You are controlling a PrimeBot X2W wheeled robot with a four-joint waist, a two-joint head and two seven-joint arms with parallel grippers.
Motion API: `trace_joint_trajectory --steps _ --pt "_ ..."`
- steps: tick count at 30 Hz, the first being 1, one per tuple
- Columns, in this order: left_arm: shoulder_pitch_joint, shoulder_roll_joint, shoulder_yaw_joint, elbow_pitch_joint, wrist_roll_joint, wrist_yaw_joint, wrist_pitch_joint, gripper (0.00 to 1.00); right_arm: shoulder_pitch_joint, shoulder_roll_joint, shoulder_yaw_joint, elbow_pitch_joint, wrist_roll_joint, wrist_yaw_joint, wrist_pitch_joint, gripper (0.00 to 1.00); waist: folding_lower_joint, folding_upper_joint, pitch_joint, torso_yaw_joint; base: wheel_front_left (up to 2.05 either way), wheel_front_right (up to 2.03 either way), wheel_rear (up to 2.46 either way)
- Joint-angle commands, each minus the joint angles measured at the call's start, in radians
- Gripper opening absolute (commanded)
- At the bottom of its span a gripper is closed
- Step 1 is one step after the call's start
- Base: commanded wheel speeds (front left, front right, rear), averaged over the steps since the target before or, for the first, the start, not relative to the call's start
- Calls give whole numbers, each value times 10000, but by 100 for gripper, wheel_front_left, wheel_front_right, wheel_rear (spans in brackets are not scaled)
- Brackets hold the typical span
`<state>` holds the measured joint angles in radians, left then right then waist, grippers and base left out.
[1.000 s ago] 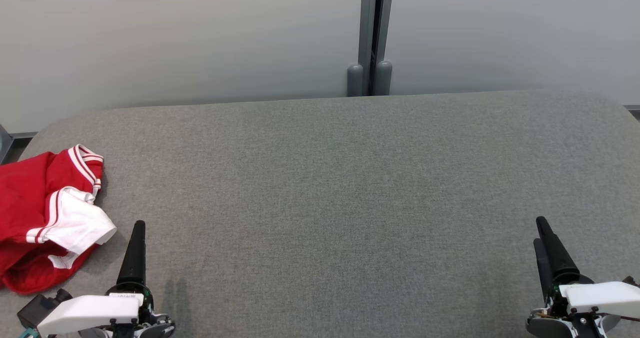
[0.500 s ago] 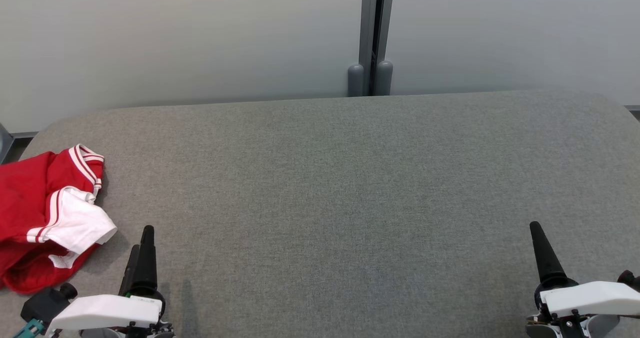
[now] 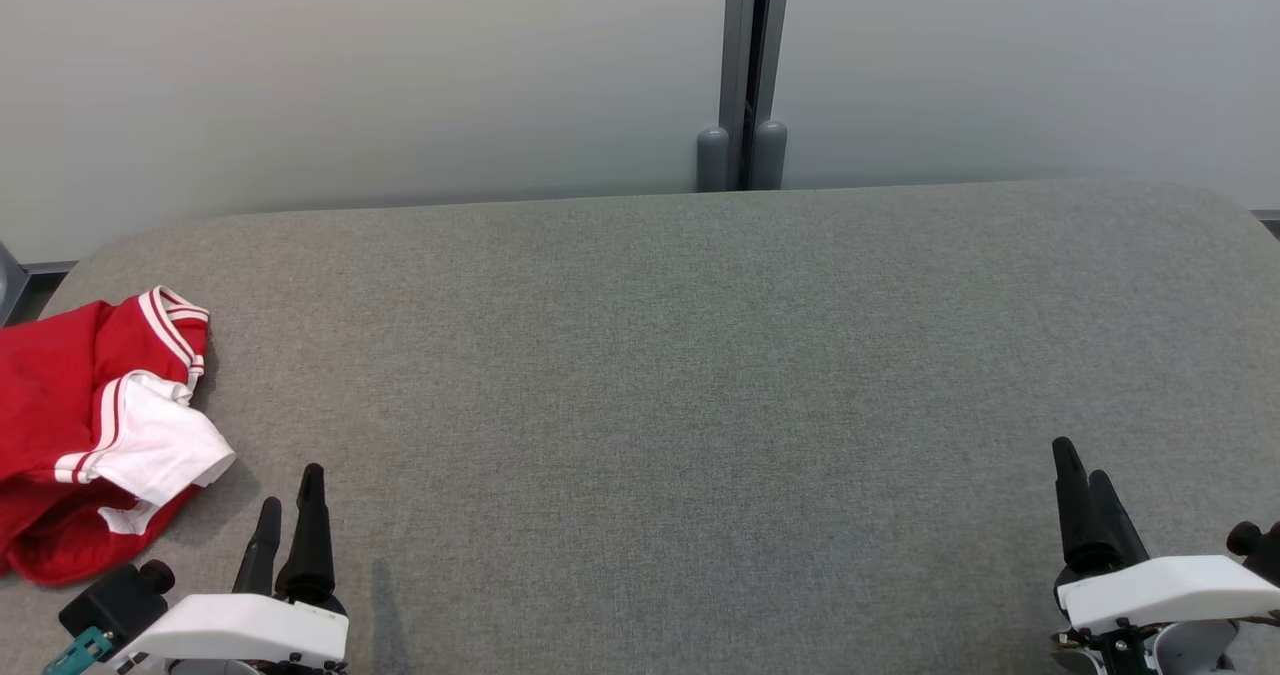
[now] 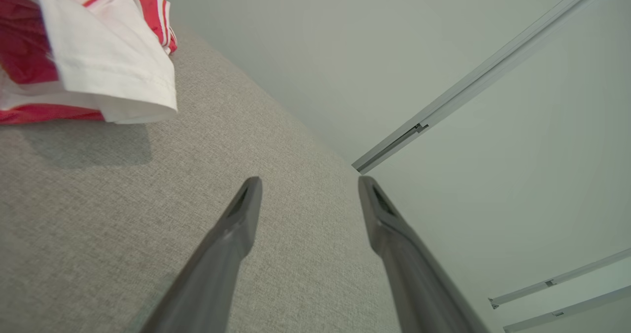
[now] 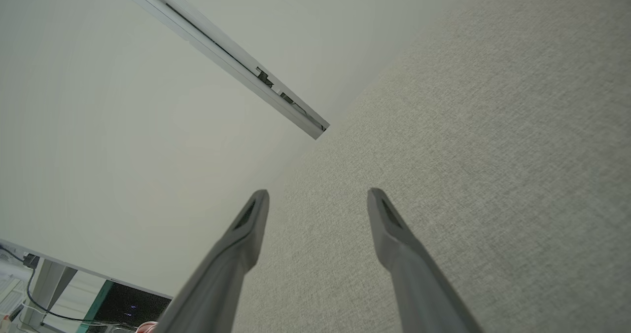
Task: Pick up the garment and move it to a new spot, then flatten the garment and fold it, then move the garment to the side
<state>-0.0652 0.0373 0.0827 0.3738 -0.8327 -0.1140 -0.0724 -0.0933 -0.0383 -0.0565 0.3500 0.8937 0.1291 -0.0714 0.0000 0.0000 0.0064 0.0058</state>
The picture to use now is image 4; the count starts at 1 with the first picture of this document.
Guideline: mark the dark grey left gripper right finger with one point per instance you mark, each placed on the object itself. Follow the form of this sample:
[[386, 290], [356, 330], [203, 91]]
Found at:
[[419, 293]]

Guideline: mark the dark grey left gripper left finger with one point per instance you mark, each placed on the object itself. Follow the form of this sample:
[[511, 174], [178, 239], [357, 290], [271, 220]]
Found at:
[[212, 283]]

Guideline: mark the red white basketball jersey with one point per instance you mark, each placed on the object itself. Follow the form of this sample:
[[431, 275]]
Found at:
[[98, 52]]

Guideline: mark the short grey metal rail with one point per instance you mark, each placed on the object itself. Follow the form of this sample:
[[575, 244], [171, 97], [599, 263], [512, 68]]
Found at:
[[559, 313], [549, 283]]

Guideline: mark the long grey metal rail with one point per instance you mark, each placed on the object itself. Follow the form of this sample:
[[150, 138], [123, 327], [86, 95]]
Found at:
[[473, 82]]

